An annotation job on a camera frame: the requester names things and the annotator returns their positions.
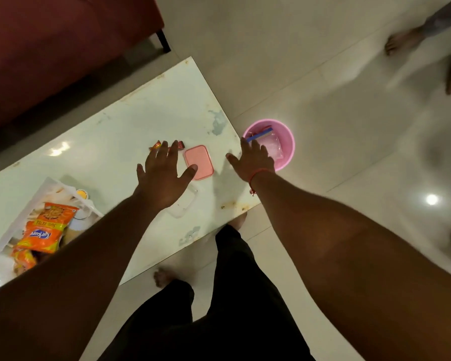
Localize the pink container lid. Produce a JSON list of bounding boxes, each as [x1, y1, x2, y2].
[[183, 145, 215, 181]]

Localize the dark red sofa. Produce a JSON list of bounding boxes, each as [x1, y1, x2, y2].
[[0, 0, 165, 136]]

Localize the pink plastic bucket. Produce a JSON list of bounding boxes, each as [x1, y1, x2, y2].
[[242, 119, 296, 172]]

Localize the small orange snack packet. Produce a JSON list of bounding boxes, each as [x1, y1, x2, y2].
[[11, 248, 38, 276]]

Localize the person's left forearm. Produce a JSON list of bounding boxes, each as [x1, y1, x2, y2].
[[0, 193, 163, 361]]

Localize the red thread bracelet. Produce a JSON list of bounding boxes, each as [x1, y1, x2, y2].
[[248, 168, 273, 196]]

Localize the person's left foot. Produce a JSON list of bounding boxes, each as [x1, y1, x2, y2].
[[153, 267, 182, 289]]

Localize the person's left hand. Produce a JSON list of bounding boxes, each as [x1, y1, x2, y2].
[[133, 140, 198, 212]]

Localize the black sofa leg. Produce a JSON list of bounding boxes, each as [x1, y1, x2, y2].
[[156, 29, 172, 54]]

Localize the clear zip bag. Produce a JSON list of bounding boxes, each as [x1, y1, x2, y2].
[[247, 127, 285, 161]]

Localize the person's right forearm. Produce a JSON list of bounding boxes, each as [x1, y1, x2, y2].
[[249, 170, 451, 361]]

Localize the red candy wrapper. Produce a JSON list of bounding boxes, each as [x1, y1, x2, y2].
[[149, 140, 186, 152]]

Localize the clear plastic container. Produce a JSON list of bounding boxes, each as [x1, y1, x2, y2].
[[165, 184, 199, 219]]

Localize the large clear plastic bag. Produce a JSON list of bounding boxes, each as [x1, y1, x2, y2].
[[0, 177, 104, 260]]

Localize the white bottle with yellow cap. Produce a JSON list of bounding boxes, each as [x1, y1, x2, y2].
[[62, 189, 95, 245]]

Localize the large orange snack packet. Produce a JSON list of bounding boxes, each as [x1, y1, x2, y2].
[[15, 202, 79, 254]]

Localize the person's black trousers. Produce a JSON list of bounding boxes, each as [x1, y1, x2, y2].
[[98, 224, 316, 361]]

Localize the person's right hand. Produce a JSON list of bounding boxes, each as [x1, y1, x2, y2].
[[225, 137, 276, 184]]

